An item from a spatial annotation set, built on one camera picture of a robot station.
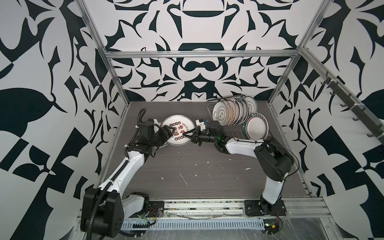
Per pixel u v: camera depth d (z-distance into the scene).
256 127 0.94
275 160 0.50
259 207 0.67
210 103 1.08
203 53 0.96
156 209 0.73
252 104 1.01
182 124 0.87
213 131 0.71
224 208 0.76
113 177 0.45
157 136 0.71
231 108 0.94
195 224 0.71
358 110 0.58
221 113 1.00
